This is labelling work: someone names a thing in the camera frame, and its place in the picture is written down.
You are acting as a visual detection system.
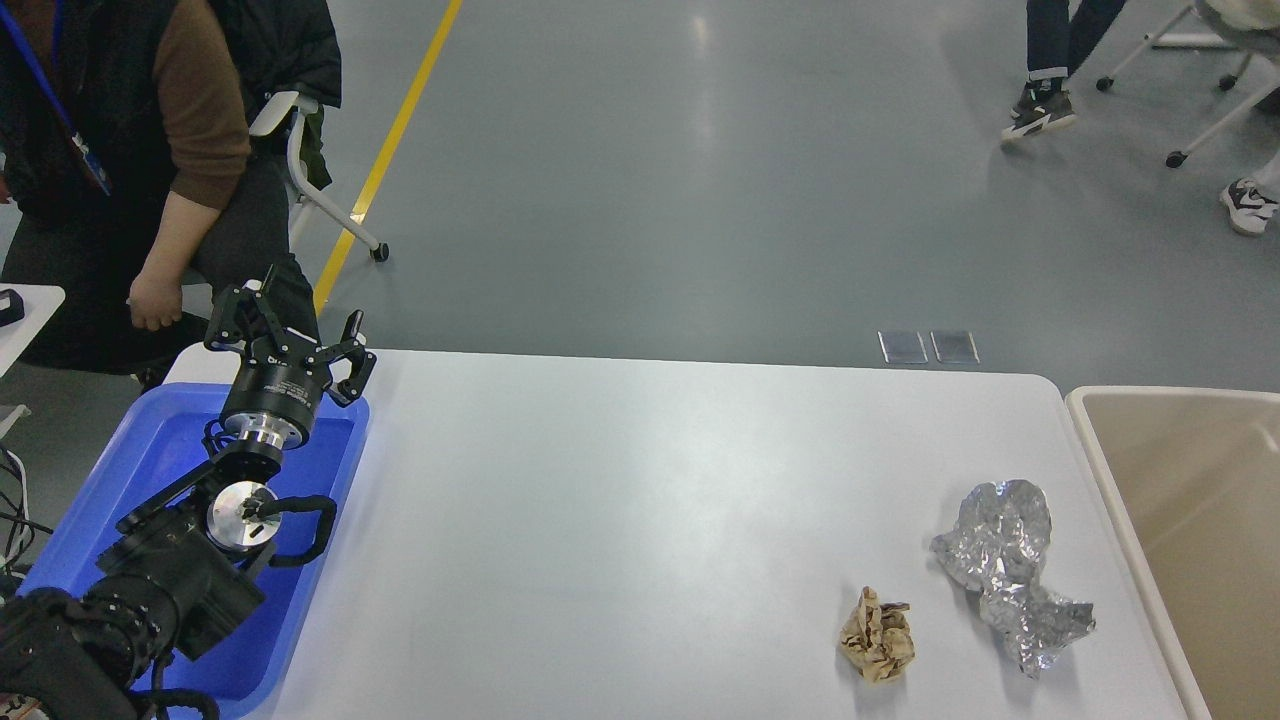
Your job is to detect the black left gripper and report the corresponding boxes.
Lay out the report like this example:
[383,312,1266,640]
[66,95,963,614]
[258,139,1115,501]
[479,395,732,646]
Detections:
[204,281,378,447]

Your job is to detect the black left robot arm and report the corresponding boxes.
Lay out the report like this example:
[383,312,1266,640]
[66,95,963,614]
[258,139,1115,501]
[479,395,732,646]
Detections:
[3,281,378,719]

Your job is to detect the person left hand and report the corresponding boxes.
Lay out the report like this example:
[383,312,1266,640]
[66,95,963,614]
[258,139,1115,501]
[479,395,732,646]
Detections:
[127,266,184,332]

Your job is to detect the blue plastic tray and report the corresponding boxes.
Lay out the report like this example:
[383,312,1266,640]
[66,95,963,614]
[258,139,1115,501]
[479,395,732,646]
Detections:
[17,383,370,707]

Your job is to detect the grey white chair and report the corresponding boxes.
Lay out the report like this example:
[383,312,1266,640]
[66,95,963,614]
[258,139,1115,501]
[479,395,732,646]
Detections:
[250,90,390,263]

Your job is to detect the white side table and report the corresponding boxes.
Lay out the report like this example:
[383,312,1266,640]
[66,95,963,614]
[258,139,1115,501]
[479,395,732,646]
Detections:
[1,283,65,377]

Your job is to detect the black object on side table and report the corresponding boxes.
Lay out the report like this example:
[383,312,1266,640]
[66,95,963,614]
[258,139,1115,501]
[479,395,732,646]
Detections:
[0,288,26,328]

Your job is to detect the person in black vest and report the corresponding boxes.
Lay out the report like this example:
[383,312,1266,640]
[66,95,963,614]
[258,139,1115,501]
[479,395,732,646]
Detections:
[3,1,319,388]

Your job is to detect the black jacket on chair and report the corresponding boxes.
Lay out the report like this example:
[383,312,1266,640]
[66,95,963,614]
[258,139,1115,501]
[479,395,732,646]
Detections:
[210,0,343,191]

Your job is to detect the left metal floor plate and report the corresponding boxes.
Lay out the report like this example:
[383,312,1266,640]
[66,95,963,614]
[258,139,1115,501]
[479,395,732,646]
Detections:
[877,331,931,365]

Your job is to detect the metal floor plate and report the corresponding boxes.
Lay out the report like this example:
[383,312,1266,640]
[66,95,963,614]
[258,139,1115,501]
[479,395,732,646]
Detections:
[931,331,980,365]
[877,331,931,365]

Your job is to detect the crumpled brown paper ball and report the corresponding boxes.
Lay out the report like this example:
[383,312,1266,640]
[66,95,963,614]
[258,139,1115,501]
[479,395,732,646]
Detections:
[838,585,916,685]

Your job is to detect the right metal floor plate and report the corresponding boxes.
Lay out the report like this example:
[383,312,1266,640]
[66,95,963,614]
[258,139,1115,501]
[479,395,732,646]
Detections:
[931,331,980,365]

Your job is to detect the crumpled aluminium foil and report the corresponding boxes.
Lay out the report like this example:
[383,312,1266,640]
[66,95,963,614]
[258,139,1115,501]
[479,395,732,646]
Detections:
[929,479,1096,680]

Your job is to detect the beige plastic bin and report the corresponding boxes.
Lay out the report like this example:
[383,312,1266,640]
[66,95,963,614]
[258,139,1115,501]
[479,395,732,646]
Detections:
[1066,386,1279,719]

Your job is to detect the white black sneaker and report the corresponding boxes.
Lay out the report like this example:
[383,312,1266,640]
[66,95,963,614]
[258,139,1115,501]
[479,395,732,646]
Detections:
[1219,177,1277,237]

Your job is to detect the white chair legs right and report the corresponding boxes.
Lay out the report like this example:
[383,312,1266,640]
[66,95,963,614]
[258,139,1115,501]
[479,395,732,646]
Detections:
[1085,1,1277,170]

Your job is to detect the black cables at left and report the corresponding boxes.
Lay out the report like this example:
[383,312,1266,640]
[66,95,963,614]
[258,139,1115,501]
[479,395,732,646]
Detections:
[0,445,51,577]

